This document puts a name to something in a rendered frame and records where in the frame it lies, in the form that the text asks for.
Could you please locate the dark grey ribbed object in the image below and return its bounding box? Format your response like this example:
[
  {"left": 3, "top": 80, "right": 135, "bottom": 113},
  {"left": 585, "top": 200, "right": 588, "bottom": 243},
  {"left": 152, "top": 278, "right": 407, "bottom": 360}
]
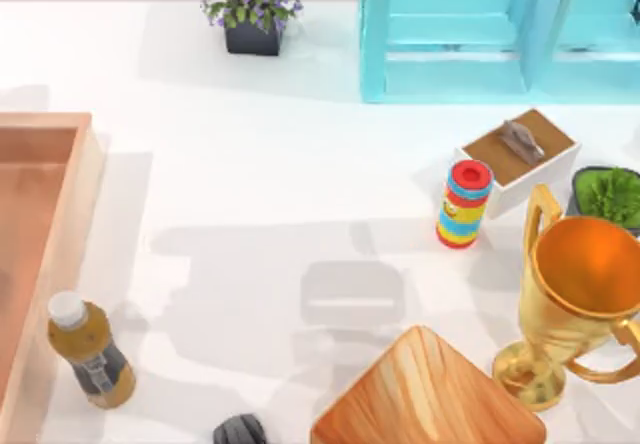
[{"left": 212, "top": 413, "right": 268, "bottom": 444}]

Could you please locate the purple flower plant pot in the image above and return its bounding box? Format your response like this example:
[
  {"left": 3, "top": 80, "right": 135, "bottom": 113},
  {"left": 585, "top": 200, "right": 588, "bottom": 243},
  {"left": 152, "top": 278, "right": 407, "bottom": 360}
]
[{"left": 200, "top": 0, "right": 305, "bottom": 57}]

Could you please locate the light blue rack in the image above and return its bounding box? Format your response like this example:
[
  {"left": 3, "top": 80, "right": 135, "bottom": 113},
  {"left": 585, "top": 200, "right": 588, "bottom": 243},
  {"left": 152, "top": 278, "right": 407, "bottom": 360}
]
[{"left": 357, "top": 0, "right": 640, "bottom": 105}]

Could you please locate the stack of coloured rings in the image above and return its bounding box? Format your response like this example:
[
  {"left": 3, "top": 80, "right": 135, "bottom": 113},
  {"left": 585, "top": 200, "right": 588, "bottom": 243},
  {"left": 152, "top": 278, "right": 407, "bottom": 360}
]
[{"left": 435, "top": 159, "right": 495, "bottom": 251}]

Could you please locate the white pot with grey rock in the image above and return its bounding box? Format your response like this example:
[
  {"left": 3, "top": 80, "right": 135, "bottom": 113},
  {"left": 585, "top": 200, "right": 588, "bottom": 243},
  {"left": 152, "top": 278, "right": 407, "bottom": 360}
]
[{"left": 453, "top": 107, "right": 584, "bottom": 221}]

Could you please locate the gold trophy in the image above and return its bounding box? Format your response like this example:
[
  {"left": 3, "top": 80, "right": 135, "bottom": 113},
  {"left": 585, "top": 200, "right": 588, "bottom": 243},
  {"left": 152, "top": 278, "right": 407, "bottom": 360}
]
[{"left": 491, "top": 183, "right": 640, "bottom": 413}]

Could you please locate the salmon-coloured shallow box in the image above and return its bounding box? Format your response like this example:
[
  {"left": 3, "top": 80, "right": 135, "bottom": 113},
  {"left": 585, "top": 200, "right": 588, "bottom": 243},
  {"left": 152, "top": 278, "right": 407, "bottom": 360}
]
[{"left": 0, "top": 112, "right": 108, "bottom": 444}]

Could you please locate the wooden board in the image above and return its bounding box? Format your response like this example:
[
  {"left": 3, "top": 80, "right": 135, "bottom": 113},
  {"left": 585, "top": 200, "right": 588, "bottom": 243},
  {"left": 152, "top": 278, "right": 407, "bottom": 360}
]
[{"left": 309, "top": 324, "right": 548, "bottom": 444}]

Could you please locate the green plant in dark pot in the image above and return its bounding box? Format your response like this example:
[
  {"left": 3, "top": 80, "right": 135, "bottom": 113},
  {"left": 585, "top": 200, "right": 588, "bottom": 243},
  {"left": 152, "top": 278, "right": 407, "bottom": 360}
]
[{"left": 564, "top": 165, "right": 640, "bottom": 238}]

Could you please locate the amber bottle with white cap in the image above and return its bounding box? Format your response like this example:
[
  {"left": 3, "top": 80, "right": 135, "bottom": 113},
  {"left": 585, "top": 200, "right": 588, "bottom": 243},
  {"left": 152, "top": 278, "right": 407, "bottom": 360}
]
[{"left": 47, "top": 290, "right": 137, "bottom": 410}]

